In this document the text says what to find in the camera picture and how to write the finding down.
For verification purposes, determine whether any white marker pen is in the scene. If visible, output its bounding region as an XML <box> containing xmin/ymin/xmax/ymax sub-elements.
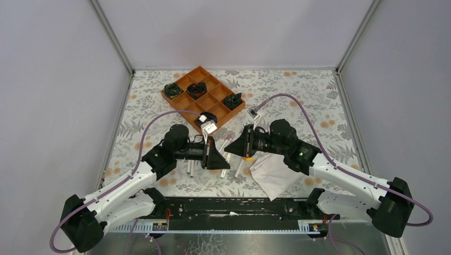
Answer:
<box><xmin>235</xmin><ymin>159</ymin><xmax>246</xmax><ymax>178</ymax></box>
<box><xmin>219</xmin><ymin>137</ymin><xmax>230</xmax><ymax>151</ymax></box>
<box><xmin>187</xmin><ymin>160</ymin><xmax>191</xmax><ymax>175</ymax></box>

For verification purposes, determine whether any white marker green end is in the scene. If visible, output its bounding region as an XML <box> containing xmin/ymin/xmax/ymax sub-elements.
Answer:
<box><xmin>220</xmin><ymin>153</ymin><xmax>232</xmax><ymax>179</ymax></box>

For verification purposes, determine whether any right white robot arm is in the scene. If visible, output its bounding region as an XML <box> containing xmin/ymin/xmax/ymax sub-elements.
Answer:
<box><xmin>225</xmin><ymin>119</ymin><xmax>414</xmax><ymax>237</ymax></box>

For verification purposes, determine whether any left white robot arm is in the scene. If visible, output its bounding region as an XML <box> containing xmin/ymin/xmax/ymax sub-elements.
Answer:
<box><xmin>59</xmin><ymin>121</ymin><xmax>230</xmax><ymax>253</ymax></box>

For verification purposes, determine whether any dark blue rolled tie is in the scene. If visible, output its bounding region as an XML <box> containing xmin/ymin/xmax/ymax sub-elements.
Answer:
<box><xmin>194</xmin><ymin>112</ymin><xmax>218</xmax><ymax>127</ymax></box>

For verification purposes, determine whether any white folded cloth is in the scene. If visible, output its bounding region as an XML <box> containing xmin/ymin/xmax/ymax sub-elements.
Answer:
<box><xmin>250</xmin><ymin>154</ymin><xmax>305</xmax><ymax>201</ymax></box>

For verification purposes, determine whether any green patterned rolled tie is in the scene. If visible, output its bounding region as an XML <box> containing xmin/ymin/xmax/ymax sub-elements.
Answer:
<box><xmin>163</xmin><ymin>82</ymin><xmax>183</xmax><ymax>99</ymax></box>

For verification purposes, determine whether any orange wooden compartment tray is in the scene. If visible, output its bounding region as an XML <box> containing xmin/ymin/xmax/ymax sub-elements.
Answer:
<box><xmin>161</xmin><ymin>66</ymin><xmax>246</xmax><ymax>134</ymax></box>

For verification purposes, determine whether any dark green rolled tie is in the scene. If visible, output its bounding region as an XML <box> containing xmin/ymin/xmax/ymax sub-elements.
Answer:
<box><xmin>222</xmin><ymin>93</ymin><xmax>243</xmax><ymax>110</ymax></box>

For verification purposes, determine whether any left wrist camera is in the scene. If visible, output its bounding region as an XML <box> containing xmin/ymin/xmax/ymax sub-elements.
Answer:
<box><xmin>199</xmin><ymin>115</ymin><xmax>218</xmax><ymax>144</ymax></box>

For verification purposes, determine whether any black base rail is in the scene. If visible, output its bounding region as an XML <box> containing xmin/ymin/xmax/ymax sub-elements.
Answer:
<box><xmin>142</xmin><ymin>197</ymin><xmax>332</xmax><ymax>233</ymax></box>

